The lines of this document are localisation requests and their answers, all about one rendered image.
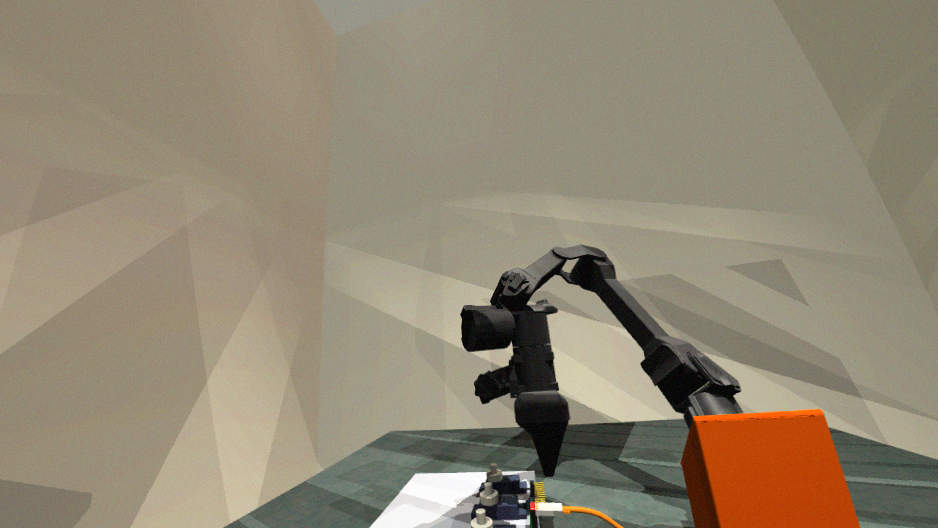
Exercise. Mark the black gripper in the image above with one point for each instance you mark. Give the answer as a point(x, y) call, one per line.
point(540, 409)

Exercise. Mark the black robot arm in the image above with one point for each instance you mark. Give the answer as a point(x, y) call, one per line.
point(672, 364)

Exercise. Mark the black pin header strip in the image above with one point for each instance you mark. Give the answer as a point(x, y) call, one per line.
point(532, 514)

